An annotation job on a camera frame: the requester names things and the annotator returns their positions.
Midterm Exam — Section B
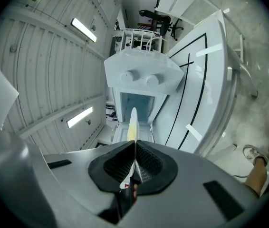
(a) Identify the white and yellow item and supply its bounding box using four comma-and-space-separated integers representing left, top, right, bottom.
121, 107, 142, 189

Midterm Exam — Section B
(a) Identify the white open shelf unit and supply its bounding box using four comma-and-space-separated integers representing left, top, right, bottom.
155, 0, 221, 27

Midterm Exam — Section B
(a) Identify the white wire shelf rack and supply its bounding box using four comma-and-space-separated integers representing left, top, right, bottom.
119, 28, 164, 55

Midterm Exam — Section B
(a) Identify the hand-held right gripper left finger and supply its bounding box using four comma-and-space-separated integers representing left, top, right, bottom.
88, 140, 135, 194

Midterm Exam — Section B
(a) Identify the wooden stool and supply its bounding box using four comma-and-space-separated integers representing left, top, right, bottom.
137, 19, 155, 31

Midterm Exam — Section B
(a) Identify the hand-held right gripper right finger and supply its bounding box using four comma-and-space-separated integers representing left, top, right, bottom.
135, 140, 179, 196

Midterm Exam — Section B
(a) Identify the person's left white shoe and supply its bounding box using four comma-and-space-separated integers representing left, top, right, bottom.
242, 144, 269, 166

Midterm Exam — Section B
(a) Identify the black office chair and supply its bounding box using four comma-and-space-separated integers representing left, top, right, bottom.
138, 9, 184, 41

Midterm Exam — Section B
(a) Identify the white table with black lines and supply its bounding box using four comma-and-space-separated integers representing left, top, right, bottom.
153, 8, 259, 166

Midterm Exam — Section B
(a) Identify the white microwave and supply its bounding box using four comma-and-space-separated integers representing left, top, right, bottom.
104, 48, 185, 145

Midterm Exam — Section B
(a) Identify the white tape strip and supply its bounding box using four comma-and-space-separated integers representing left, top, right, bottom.
195, 43, 223, 57
185, 123, 203, 142

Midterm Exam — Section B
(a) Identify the person's left leg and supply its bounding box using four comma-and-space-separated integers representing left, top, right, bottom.
243, 160, 268, 198

